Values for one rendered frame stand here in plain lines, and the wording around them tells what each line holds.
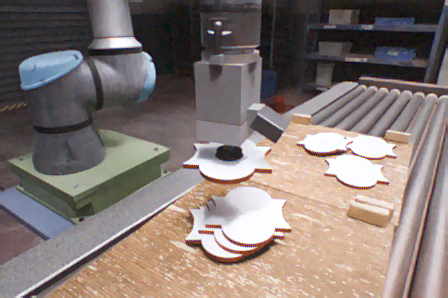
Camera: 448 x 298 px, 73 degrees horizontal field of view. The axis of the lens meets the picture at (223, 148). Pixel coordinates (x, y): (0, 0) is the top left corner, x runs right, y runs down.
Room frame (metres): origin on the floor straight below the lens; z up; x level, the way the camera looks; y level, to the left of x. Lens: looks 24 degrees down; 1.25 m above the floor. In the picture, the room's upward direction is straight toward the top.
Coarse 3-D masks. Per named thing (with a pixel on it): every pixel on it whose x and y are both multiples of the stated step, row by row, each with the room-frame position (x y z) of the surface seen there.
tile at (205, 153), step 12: (204, 144) 0.45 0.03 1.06; (216, 144) 0.45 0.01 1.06; (252, 144) 0.45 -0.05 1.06; (204, 156) 0.41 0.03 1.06; (252, 156) 0.41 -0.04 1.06; (264, 156) 0.42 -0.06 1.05; (192, 168) 0.38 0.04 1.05; (204, 168) 0.37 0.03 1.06; (216, 168) 0.37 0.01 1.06; (228, 168) 0.37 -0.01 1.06; (240, 168) 0.37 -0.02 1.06; (252, 168) 0.37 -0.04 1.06; (264, 168) 0.37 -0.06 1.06; (216, 180) 0.34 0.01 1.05; (228, 180) 0.34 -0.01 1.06; (240, 180) 0.34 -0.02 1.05
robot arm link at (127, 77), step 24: (96, 0) 0.68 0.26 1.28; (120, 0) 0.70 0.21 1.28; (96, 24) 0.68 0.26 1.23; (120, 24) 0.69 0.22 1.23; (96, 48) 0.66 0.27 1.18; (120, 48) 0.67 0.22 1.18; (120, 72) 0.66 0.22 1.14; (144, 72) 0.70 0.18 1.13; (120, 96) 0.66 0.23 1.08; (144, 96) 0.70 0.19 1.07
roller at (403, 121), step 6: (414, 96) 1.32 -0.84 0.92; (420, 96) 1.31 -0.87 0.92; (414, 102) 1.21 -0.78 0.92; (420, 102) 1.26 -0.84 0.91; (408, 108) 1.12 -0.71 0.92; (414, 108) 1.14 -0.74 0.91; (402, 114) 1.05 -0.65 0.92; (408, 114) 1.05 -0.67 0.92; (414, 114) 1.10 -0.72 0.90; (396, 120) 1.00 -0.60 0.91; (402, 120) 0.98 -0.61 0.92; (408, 120) 1.00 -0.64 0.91; (396, 126) 0.92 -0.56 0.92; (402, 126) 0.93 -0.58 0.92; (402, 132) 0.89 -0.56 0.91
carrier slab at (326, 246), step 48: (192, 192) 0.50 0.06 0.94; (144, 240) 0.36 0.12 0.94; (288, 240) 0.36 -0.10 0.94; (336, 240) 0.36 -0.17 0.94; (384, 240) 0.36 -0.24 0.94; (96, 288) 0.28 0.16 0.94; (144, 288) 0.28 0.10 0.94; (192, 288) 0.28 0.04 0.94; (240, 288) 0.28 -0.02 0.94; (288, 288) 0.28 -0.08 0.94; (336, 288) 0.28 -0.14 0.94
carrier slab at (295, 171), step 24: (264, 144) 0.73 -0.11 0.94; (288, 144) 0.73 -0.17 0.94; (408, 144) 0.73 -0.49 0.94; (288, 168) 0.60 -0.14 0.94; (312, 168) 0.60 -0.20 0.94; (384, 168) 0.60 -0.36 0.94; (408, 168) 0.60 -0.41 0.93; (288, 192) 0.50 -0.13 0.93; (312, 192) 0.50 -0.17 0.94; (336, 192) 0.50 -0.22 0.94; (360, 192) 0.50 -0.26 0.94; (384, 192) 0.50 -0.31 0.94
